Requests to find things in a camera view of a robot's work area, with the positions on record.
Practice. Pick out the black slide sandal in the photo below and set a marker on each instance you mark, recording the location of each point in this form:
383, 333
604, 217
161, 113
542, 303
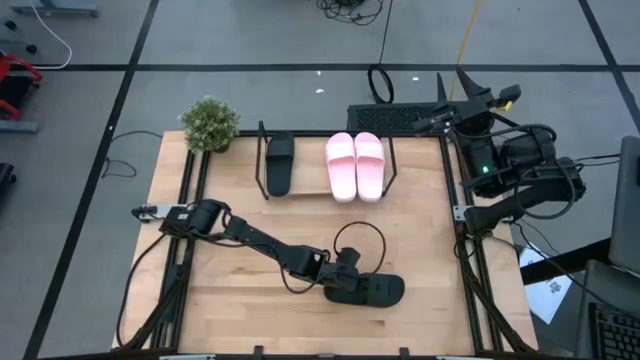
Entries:
279, 170
391, 292

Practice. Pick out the black perforated computer case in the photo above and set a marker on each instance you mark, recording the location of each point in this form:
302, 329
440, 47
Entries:
385, 117

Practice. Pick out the black aluminium rig frame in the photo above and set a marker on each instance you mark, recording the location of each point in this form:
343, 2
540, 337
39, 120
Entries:
250, 133

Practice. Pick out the small green potted plant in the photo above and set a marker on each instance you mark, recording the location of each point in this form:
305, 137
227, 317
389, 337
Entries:
210, 125

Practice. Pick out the pink slide sandal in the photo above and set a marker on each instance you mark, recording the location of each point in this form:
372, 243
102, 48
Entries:
340, 170
370, 170

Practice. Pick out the black desk beam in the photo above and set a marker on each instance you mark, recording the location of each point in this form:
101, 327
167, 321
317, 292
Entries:
565, 260

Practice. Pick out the grey furniture base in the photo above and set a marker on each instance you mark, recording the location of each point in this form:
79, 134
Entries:
55, 9

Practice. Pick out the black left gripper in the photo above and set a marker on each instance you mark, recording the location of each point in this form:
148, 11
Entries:
345, 270

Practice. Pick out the grey desk surface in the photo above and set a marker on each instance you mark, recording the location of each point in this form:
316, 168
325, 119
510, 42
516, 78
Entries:
607, 287

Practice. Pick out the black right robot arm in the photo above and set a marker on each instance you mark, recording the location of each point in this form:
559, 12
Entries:
530, 170

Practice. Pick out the black keyboard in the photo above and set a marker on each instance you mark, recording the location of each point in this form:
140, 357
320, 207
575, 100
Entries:
617, 335

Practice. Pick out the grey monitor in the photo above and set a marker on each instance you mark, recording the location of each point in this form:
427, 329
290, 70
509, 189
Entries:
627, 210

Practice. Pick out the black castor wheel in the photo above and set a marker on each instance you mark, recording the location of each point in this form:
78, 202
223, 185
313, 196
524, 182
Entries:
11, 24
32, 48

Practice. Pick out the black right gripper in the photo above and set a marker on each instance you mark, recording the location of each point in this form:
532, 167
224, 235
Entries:
475, 112

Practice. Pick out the red and black cart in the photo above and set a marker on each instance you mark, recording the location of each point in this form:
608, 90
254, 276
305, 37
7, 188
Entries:
20, 61

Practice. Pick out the wooden shelf with black frame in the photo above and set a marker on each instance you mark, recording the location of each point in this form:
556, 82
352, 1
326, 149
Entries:
310, 170

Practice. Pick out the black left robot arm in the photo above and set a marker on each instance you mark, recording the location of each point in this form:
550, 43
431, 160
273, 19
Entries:
260, 242

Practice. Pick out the grey furniture foot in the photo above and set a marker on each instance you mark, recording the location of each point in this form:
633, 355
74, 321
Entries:
17, 126

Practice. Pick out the white paper sheet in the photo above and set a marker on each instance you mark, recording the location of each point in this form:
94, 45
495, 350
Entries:
545, 300

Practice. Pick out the black table clamp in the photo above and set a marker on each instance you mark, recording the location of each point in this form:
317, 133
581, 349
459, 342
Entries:
404, 352
258, 351

